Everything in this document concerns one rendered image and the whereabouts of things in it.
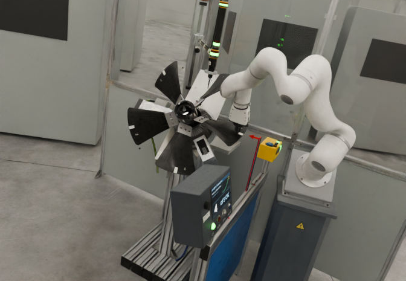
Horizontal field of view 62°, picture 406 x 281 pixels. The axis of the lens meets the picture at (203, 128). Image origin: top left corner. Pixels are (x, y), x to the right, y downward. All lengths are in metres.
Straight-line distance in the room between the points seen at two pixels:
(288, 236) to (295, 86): 0.96
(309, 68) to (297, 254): 1.09
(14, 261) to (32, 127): 1.90
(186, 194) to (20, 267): 1.75
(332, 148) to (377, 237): 1.34
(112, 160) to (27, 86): 1.29
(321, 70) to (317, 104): 0.14
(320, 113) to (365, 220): 1.44
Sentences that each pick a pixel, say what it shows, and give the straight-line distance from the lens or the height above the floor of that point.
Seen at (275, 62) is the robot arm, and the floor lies 1.64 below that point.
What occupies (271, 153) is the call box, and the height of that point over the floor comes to 1.04.
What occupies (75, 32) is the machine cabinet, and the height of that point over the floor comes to 1.27.
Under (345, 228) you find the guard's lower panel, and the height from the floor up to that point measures 0.48.
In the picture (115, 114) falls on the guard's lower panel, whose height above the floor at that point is 0.69.
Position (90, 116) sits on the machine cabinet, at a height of 0.40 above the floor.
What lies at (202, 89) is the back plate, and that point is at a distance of 2.27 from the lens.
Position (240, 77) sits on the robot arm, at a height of 1.52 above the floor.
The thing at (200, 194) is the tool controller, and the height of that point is 1.25.
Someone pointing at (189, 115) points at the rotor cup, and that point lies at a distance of 1.87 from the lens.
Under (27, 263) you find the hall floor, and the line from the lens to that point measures 2.67.
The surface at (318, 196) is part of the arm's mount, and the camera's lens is 1.88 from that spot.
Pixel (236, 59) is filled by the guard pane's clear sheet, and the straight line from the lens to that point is 2.56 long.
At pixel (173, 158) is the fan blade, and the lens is 1.84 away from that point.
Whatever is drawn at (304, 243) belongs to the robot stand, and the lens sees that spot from 1.96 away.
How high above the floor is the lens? 1.81
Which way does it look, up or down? 20 degrees down
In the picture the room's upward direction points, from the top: 11 degrees clockwise
